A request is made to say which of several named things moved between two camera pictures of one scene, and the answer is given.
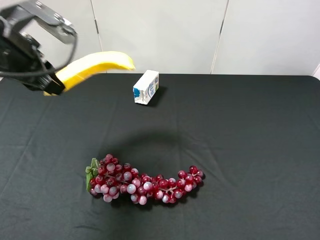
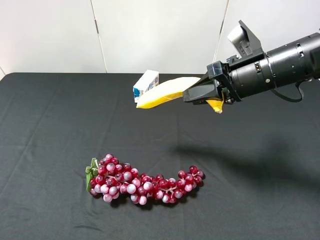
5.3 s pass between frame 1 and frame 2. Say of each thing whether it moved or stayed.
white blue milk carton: stayed
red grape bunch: stayed
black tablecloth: stayed
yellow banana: moved
